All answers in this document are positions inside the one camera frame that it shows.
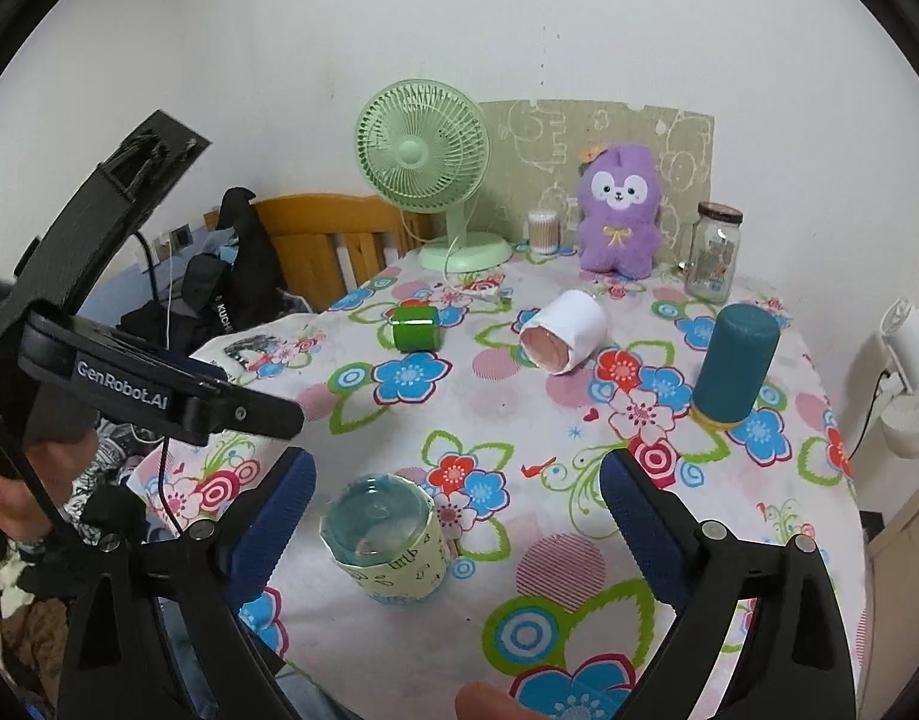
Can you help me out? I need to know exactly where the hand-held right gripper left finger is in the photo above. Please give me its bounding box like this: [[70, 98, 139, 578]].
[[58, 448, 317, 720]]

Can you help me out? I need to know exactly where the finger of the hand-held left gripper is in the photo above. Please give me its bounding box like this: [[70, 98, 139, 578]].
[[199, 381, 305, 445]]

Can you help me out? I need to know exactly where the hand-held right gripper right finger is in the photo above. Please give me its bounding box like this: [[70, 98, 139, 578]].
[[599, 448, 858, 720]]

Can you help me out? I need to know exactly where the glass cup with green sleeve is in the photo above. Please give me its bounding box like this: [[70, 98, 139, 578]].
[[320, 474, 456, 605]]

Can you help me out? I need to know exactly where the tall teal cup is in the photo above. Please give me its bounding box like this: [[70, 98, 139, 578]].
[[689, 301, 782, 433]]

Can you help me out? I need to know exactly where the small green cup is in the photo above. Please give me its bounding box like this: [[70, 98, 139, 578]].
[[389, 304, 443, 354]]

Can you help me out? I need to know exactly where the white cup with pink inside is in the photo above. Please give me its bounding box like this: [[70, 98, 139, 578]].
[[518, 289, 612, 377]]

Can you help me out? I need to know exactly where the person's left hand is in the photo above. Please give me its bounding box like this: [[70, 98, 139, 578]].
[[0, 431, 97, 545]]

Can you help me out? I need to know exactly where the black and white printed cloth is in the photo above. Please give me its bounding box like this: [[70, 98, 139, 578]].
[[53, 420, 170, 550]]

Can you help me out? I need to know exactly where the black bag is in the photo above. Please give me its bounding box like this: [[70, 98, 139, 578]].
[[118, 186, 315, 361]]

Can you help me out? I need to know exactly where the wooden chair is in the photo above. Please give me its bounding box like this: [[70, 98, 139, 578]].
[[203, 193, 425, 314]]

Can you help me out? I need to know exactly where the wooden cabinet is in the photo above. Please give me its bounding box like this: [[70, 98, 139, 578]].
[[863, 493, 919, 720]]

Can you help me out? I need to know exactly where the glass jar with lid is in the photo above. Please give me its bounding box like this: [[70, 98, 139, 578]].
[[683, 201, 744, 305]]

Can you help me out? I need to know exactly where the purple plush toy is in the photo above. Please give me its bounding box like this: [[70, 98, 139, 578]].
[[575, 144, 665, 275]]

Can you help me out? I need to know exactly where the white clip-on device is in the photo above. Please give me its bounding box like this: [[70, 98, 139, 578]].
[[844, 298, 919, 460]]

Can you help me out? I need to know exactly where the cotton swab container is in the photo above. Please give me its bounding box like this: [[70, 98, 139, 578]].
[[527, 208, 564, 255]]

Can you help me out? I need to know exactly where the green desk fan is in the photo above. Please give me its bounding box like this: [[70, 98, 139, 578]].
[[355, 79, 515, 273]]

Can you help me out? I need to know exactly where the black cable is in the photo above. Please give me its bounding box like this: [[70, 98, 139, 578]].
[[131, 231, 200, 535]]

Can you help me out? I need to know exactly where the white fan cable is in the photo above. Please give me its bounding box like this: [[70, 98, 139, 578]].
[[398, 206, 515, 310]]

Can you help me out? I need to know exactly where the green patterned wall panel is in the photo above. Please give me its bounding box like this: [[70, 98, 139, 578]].
[[477, 97, 716, 257]]

